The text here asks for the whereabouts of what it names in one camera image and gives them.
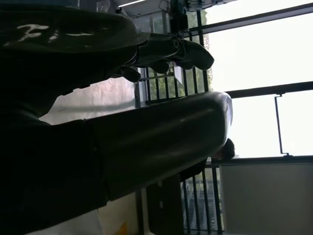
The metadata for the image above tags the person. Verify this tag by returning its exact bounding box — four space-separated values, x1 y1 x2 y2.
180 138 236 182

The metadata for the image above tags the black balcony railing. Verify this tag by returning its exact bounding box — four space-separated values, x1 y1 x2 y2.
139 63 223 235

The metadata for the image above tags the ceiling light strip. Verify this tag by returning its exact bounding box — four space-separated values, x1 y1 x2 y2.
118 0 147 8

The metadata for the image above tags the black window frame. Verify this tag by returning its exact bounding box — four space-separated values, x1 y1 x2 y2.
182 2 313 165

